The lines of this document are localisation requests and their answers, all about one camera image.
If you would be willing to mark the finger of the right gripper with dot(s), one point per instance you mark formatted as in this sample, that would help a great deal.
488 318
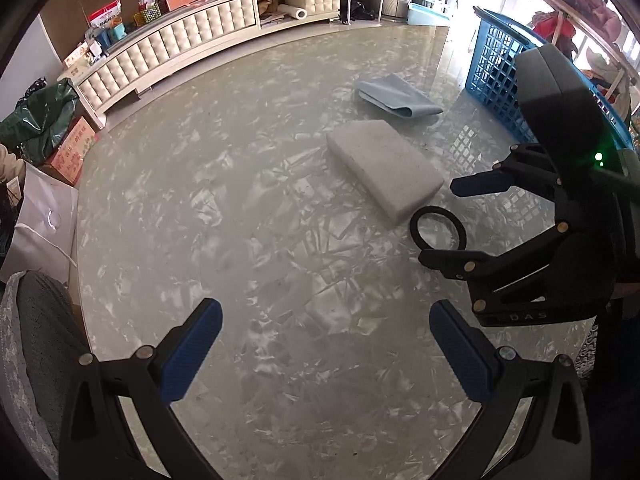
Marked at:
483 183
462 264

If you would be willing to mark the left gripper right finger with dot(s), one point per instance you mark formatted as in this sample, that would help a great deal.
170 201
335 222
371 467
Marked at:
532 422

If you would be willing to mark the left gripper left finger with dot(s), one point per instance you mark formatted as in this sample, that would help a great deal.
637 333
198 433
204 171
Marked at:
96 441

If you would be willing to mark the blue plastic basket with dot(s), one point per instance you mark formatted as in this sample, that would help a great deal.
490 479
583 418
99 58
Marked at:
540 96

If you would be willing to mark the white foam sponge block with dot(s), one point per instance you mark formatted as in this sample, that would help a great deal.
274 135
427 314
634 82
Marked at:
395 173

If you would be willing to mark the light blue cloth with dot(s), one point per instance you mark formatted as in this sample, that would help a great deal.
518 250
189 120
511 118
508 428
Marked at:
394 95

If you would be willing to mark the light blue storage box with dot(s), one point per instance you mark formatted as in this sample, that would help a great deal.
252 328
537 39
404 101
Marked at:
428 13

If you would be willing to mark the white paper shopping bag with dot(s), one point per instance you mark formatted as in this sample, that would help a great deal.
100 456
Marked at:
43 236

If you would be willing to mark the paper towel roll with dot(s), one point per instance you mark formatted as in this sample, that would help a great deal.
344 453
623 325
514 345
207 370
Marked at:
293 12

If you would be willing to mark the cardboard box with print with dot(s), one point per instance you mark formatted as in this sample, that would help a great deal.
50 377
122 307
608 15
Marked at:
67 161

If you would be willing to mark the person in beige jacket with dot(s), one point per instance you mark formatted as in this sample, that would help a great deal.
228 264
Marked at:
12 170

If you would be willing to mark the green plastic bag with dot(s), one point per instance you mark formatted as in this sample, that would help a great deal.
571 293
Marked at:
40 120

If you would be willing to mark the white tufted TV cabinet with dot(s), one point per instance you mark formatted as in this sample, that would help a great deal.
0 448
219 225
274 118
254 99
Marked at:
181 38

